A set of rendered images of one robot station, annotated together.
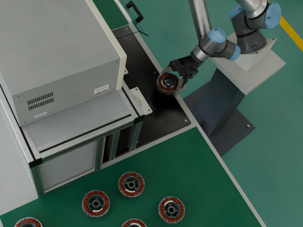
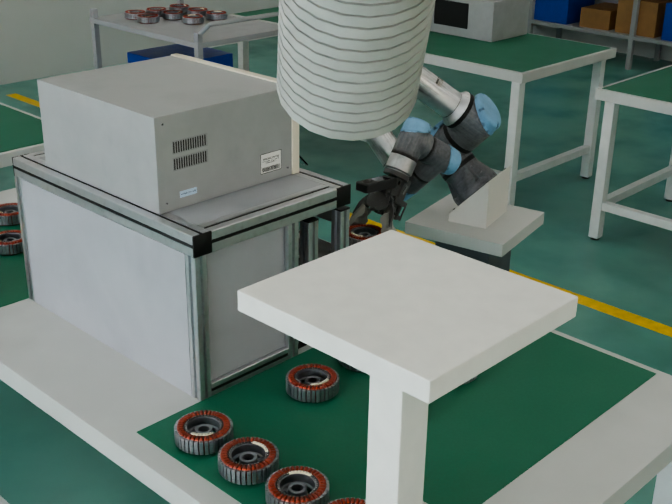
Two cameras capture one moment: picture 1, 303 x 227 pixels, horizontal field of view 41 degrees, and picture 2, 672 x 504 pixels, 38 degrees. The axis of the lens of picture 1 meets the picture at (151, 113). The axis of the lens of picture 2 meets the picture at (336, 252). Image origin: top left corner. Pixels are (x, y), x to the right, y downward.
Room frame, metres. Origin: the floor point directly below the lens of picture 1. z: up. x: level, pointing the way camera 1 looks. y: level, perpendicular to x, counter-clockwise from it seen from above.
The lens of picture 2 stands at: (-1.32, 0.11, 1.84)
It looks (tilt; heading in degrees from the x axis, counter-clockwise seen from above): 23 degrees down; 358
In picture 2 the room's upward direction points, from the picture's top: 1 degrees clockwise
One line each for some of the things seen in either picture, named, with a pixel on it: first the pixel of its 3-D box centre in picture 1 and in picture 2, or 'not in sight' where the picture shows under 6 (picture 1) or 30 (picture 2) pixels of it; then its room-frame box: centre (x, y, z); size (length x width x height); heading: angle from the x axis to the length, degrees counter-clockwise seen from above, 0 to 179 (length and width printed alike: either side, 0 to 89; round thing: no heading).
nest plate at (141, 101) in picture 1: (130, 105); not in sight; (0.97, 0.10, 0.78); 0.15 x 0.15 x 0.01; 45
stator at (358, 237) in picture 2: (168, 83); (364, 237); (1.11, -0.03, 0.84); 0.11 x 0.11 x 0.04
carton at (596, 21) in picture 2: not in sight; (606, 16); (7.31, -2.44, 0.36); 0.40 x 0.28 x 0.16; 136
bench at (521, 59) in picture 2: not in sight; (406, 92); (4.52, -0.47, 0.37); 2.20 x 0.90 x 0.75; 45
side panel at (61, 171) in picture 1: (68, 165); (245, 308); (0.55, 0.25, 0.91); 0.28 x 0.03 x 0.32; 135
